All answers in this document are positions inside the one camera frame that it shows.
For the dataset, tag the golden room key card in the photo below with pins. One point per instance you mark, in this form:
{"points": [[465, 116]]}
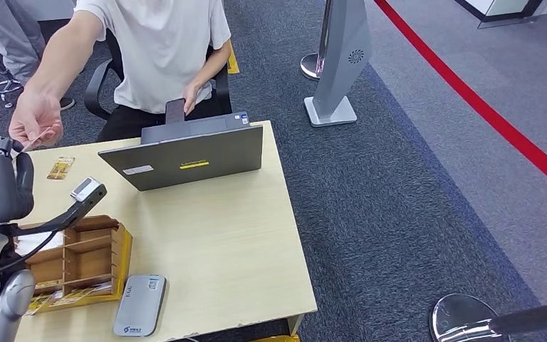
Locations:
{"points": [[47, 284], [61, 168], [35, 304], [73, 297]]}

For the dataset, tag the yellow object under table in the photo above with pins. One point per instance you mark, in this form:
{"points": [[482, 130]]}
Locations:
{"points": [[278, 339]]}

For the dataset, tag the person's right forearm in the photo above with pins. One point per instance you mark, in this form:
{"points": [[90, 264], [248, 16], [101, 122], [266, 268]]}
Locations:
{"points": [[61, 56]]}

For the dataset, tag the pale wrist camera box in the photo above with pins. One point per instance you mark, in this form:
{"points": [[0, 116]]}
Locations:
{"points": [[84, 189]]}

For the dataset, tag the grey kiosk stand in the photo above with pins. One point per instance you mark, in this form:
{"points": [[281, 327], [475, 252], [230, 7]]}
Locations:
{"points": [[344, 56]]}

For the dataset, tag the person in grey trousers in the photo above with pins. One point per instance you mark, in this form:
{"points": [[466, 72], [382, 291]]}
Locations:
{"points": [[14, 33]]}

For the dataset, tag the black office chair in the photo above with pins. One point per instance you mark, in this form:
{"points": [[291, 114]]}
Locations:
{"points": [[94, 89]]}

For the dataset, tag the grey laptop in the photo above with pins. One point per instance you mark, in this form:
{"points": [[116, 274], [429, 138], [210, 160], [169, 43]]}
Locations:
{"points": [[198, 160]]}

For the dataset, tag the white cabinet with dark base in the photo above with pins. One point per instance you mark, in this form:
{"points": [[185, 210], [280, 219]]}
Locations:
{"points": [[500, 7]]}

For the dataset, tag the grey card reader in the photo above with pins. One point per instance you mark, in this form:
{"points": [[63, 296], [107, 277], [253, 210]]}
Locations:
{"points": [[140, 306]]}

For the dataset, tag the person's right hand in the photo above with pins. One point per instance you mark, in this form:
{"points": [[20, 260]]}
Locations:
{"points": [[35, 118]]}

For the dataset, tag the chrome stanchion post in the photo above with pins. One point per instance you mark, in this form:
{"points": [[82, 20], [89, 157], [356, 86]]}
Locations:
{"points": [[310, 66]]}

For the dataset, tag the white ID card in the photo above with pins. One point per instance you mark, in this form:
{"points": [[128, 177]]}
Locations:
{"points": [[35, 140]]}

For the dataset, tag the person's left hand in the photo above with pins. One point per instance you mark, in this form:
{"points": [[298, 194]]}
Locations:
{"points": [[191, 96]]}

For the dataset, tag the white card sleeve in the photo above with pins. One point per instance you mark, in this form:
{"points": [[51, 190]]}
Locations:
{"points": [[101, 287]]}

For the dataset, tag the white folded paper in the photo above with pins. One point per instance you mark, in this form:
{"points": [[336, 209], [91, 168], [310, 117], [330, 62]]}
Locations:
{"points": [[35, 240]]}

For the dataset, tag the black camera bracket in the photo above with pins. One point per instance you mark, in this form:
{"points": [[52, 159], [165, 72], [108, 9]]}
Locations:
{"points": [[66, 218]]}

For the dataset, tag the wooden compartment organizer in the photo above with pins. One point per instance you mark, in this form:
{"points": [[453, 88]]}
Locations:
{"points": [[92, 257]]}

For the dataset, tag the dark smartphone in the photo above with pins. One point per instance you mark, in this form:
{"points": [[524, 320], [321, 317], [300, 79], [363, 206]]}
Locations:
{"points": [[175, 111]]}

